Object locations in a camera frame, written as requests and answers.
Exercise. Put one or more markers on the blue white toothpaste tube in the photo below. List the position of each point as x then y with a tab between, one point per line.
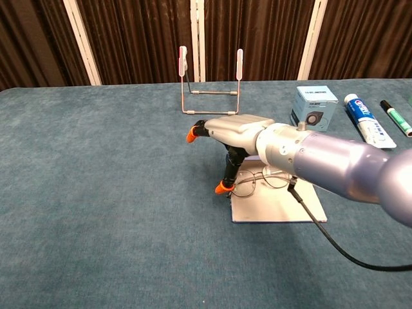
363	116

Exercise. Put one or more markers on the thin wire eyeglasses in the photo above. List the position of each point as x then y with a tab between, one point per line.
259	175

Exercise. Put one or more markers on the green marker pen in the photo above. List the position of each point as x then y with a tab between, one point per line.
396	117

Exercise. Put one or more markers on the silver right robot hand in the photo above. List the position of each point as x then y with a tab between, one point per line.
238	128

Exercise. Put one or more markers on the small blue speaker box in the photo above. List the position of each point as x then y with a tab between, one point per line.
313	103

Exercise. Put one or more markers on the white partition post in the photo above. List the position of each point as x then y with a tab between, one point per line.
197	32
311	42
82	42

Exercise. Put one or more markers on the blue table cloth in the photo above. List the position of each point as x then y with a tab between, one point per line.
96	193

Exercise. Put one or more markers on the dark brown curtain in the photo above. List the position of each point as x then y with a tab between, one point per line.
145	38

